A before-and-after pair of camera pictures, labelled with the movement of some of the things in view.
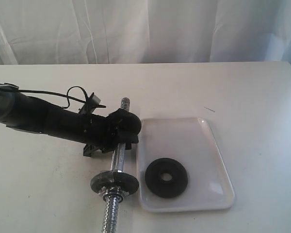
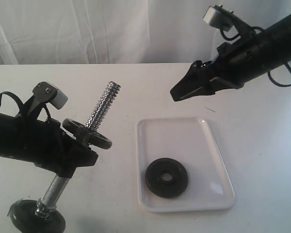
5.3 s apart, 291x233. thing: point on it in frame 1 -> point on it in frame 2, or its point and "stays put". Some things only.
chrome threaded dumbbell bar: [113, 198] -> [47, 204]
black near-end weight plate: [125, 180] -> [24, 219]
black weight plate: [162, 188] stays put
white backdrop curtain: [43, 32] stays put
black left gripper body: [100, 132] -> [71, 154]
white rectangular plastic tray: [190, 141] stays put
